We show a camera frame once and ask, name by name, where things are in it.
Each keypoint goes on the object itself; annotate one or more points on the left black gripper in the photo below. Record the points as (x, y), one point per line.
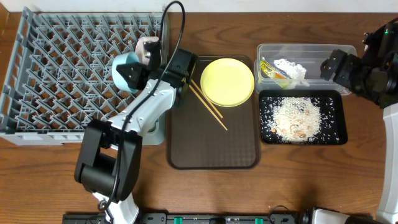
(137, 73)

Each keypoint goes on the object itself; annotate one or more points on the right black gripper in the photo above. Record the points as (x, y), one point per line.
(350, 63)

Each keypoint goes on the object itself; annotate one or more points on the light blue bowl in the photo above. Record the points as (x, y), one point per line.
(118, 80)

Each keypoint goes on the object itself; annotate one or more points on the white tissue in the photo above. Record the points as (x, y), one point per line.
(296, 72)

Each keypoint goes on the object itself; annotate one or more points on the wooden chopstick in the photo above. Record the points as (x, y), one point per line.
(207, 107)
(211, 104)

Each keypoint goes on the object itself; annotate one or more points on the green snack bar wrapper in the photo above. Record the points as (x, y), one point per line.
(278, 76)

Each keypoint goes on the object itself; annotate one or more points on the rice food waste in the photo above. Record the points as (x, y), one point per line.
(298, 120)

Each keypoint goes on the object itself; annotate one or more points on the yellow plate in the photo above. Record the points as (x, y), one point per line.
(227, 82)

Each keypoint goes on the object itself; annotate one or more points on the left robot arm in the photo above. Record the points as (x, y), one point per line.
(110, 154)

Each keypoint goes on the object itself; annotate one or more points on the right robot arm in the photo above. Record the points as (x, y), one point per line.
(374, 77)

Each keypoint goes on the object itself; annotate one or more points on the black waste tray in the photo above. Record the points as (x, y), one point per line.
(336, 97)

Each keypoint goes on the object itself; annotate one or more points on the grey dishwasher rack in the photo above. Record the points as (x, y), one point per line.
(59, 74)

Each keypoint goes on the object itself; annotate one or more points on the clear plastic bin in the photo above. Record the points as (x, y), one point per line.
(310, 56)

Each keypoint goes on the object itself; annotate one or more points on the dark brown serving tray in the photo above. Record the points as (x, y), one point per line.
(195, 140)

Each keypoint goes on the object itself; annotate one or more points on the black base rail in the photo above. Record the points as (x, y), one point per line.
(276, 215)

